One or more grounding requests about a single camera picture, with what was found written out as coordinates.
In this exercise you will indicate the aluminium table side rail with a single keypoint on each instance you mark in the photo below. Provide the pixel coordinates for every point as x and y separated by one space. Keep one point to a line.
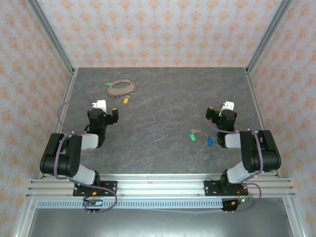
256 98
67 98

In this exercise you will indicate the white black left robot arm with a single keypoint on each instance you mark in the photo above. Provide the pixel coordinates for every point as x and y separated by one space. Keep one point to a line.
74 148

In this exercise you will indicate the orange tagged key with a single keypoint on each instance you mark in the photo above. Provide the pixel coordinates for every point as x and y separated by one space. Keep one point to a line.
126 100

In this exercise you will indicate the blue tagged key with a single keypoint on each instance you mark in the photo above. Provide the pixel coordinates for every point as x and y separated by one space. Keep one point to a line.
210 142

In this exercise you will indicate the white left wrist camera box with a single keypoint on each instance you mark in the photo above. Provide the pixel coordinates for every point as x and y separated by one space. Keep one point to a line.
100 105

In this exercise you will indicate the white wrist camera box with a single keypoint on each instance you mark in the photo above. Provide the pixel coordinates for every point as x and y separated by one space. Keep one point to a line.
100 105
227 106

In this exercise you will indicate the grey metal panel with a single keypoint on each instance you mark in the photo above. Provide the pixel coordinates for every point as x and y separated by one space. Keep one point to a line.
160 224

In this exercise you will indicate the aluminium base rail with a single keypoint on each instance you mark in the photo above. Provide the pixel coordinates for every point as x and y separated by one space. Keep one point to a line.
160 187

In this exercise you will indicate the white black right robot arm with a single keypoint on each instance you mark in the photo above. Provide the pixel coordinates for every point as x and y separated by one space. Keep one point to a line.
249 153

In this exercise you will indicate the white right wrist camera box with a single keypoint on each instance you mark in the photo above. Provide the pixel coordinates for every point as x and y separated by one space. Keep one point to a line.
227 106

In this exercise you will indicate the green tagged key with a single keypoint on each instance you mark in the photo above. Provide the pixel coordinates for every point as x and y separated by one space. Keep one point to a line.
108 84
192 137

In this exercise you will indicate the aluminium frame post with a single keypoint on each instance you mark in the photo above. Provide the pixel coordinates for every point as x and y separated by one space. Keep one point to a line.
50 34
268 34

